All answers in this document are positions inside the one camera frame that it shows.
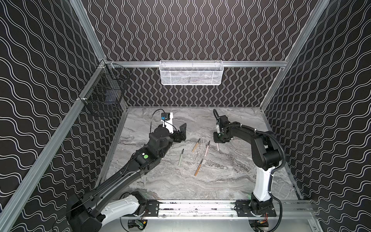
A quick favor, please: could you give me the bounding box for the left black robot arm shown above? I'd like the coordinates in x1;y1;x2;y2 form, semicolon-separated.
66;123;186;232

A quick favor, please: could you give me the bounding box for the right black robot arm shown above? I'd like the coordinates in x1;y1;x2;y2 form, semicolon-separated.
213;109;286;203

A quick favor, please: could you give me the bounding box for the green pen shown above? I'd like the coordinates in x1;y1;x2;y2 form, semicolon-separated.
178;149;184;166

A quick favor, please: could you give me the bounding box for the orange pen lower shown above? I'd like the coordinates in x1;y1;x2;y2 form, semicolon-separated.
194;159;204;177

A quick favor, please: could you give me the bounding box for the white mesh basket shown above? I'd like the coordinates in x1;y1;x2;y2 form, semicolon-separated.
159;60;224;86

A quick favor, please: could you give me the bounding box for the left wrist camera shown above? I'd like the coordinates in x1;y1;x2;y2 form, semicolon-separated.
161;112;175;134

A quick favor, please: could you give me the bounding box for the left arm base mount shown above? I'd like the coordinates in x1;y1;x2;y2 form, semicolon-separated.
119;199;159;218

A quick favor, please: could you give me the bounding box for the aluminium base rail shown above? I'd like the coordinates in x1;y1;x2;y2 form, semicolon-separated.
83;199;315;219

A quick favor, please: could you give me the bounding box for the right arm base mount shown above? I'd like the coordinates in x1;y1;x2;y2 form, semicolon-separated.
233;199;277;218

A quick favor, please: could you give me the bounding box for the black wire basket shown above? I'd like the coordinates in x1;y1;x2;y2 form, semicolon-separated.
82;60;132;117

